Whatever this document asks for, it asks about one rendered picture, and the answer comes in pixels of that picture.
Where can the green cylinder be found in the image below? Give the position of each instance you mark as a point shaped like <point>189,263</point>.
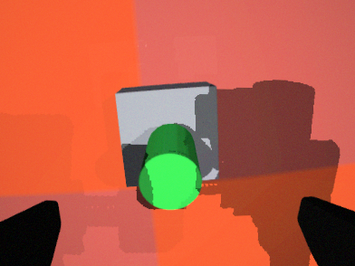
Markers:
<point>170,176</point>

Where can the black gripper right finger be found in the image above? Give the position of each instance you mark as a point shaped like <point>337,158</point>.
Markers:
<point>329,230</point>

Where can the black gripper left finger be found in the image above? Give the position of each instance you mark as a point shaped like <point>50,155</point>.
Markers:
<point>29,238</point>

